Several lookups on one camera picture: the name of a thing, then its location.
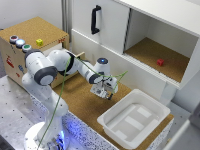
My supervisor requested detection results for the white cabinet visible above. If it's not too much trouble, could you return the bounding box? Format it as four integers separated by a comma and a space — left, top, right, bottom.
70, 0, 200, 107

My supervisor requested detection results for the green button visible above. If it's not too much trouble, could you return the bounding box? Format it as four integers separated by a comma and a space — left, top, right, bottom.
21, 43, 33, 53

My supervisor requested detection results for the white plastic box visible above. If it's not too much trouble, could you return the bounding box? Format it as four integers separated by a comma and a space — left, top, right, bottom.
96, 88, 172, 150

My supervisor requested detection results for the white sliding door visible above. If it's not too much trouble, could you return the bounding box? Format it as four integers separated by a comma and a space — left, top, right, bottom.
71, 0, 131, 56

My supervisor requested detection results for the black door handle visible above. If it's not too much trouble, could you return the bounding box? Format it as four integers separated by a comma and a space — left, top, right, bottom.
90, 4, 102, 35

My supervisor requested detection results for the blue button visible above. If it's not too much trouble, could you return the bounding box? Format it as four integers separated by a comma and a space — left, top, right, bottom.
15, 38, 26, 49

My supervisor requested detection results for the yellow block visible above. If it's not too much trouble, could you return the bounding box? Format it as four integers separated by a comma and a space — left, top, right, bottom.
35, 38, 44, 47

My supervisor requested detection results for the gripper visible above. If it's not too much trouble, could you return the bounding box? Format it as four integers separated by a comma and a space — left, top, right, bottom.
89, 77, 116, 100

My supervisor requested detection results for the pink block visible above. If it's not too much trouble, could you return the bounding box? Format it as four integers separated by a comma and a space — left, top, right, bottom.
156, 58, 165, 67

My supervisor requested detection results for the green cable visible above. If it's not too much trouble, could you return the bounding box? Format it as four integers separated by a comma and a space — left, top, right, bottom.
36, 56, 129, 150

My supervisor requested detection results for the red button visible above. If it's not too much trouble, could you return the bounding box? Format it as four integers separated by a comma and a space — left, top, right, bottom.
9, 34, 20, 45

